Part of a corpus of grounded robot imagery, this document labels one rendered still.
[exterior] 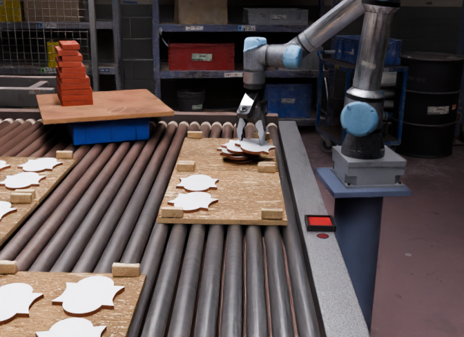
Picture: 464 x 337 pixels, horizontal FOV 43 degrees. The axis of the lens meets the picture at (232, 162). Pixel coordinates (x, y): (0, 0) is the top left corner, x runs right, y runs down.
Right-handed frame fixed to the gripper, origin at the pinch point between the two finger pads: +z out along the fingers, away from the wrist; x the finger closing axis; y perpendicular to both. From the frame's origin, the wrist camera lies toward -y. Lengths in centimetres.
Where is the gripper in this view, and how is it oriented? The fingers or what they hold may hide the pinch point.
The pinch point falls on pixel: (250, 141)
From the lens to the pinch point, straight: 204.9
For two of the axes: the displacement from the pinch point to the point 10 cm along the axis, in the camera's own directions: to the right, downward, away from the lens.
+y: 3.8, -2.8, 8.8
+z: -0.1, 9.5, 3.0
